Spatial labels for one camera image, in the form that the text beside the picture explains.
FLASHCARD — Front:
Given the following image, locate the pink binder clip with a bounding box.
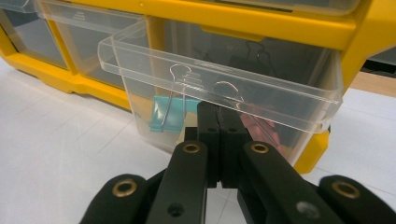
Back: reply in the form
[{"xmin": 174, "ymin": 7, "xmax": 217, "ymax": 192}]
[{"xmin": 214, "ymin": 80, "xmax": 286, "ymax": 157}]

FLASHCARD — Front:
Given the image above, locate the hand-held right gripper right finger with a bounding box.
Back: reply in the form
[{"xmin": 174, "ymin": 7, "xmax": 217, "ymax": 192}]
[{"xmin": 219, "ymin": 107, "xmax": 253, "ymax": 189}]

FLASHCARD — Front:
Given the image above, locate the yellow drawer cabinet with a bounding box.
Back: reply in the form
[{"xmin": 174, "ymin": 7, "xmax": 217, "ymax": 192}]
[{"xmin": 0, "ymin": 0, "xmax": 396, "ymax": 175}]

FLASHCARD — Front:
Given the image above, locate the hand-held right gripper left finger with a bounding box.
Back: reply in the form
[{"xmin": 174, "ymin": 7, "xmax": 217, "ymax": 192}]
[{"xmin": 185, "ymin": 102, "xmax": 220, "ymax": 189}]

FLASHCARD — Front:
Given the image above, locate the teal binder clip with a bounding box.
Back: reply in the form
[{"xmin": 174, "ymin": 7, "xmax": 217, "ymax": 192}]
[{"xmin": 148, "ymin": 63, "xmax": 202, "ymax": 133}]

